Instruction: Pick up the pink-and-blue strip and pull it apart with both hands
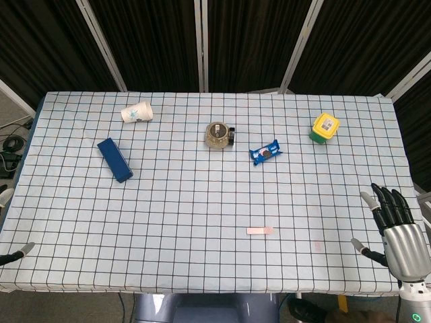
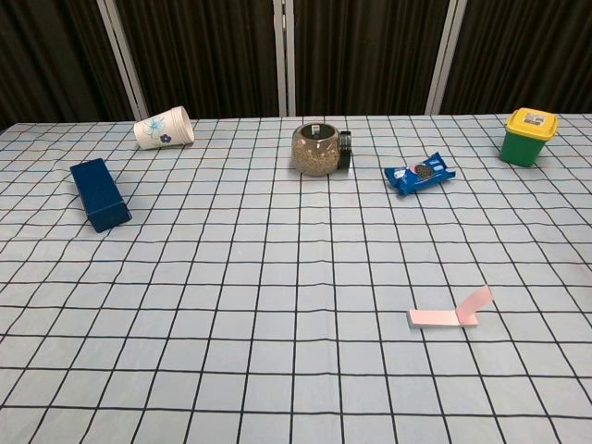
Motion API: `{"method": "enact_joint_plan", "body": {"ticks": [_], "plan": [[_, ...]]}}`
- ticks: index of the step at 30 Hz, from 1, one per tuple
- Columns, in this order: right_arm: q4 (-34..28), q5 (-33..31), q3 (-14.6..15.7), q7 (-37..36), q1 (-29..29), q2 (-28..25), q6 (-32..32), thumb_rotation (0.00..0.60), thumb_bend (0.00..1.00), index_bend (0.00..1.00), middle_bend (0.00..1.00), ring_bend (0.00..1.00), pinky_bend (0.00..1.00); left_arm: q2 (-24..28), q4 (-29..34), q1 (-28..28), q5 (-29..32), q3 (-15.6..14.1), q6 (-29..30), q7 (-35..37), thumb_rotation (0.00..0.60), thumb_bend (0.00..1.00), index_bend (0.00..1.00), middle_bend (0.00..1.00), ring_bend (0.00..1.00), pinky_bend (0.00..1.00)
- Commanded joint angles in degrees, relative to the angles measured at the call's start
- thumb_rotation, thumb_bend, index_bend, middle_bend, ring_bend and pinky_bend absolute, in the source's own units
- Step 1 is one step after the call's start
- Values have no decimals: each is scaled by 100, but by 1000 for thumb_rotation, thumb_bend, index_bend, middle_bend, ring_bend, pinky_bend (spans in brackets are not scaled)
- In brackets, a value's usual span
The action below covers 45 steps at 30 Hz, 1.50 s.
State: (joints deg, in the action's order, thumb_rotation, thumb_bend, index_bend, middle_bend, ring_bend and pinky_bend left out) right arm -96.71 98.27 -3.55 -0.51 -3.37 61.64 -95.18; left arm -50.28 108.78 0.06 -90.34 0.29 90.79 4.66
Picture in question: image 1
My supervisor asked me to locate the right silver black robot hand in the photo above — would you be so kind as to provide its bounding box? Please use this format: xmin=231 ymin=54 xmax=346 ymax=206
xmin=350 ymin=182 xmax=429 ymax=281

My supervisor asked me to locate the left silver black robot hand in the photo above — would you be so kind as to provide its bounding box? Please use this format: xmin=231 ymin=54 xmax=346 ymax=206
xmin=0 ymin=187 xmax=36 ymax=268

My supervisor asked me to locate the black power adapter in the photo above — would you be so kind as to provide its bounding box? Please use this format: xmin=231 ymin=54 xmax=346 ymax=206
xmin=0 ymin=151 xmax=22 ymax=179

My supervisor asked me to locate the black round floor object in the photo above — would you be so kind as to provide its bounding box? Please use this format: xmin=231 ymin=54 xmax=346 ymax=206
xmin=288 ymin=296 xmax=327 ymax=323

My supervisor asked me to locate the black folding screen panel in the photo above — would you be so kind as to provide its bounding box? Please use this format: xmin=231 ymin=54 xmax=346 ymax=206
xmin=87 ymin=0 xmax=205 ymax=94
xmin=201 ymin=0 xmax=324 ymax=94
xmin=383 ymin=50 xmax=431 ymax=192
xmin=281 ymin=0 xmax=431 ymax=97
xmin=0 ymin=0 xmax=128 ymax=108

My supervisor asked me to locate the dark blue rectangular box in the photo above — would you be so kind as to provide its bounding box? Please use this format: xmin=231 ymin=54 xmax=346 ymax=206
xmin=96 ymin=137 xmax=134 ymax=184

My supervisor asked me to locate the yellow lidded green container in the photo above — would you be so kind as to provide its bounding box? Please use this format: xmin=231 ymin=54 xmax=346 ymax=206
xmin=308 ymin=112 xmax=341 ymax=145

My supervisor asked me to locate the blue cookie snack packet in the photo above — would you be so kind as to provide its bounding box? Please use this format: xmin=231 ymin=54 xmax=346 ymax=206
xmin=248 ymin=139 xmax=283 ymax=166

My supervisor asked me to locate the white printed paper cup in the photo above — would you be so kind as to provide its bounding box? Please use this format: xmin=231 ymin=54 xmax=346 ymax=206
xmin=121 ymin=100 xmax=154 ymax=124

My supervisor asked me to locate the blue checked tablecloth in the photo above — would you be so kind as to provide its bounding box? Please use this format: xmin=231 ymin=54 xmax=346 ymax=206
xmin=0 ymin=90 xmax=424 ymax=297

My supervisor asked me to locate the grey robot torso base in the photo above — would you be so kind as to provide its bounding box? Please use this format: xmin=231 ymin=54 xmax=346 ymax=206
xmin=133 ymin=293 xmax=281 ymax=323

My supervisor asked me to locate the round jar with brown lid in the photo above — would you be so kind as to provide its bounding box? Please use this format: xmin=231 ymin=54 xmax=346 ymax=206
xmin=204 ymin=121 xmax=230 ymax=150

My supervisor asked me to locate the grey metal frame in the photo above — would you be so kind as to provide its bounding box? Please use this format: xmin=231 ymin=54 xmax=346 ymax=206
xmin=416 ymin=192 xmax=431 ymax=234

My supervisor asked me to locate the coiled black cable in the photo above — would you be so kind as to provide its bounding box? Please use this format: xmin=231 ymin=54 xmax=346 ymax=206
xmin=2 ymin=134 xmax=25 ymax=153

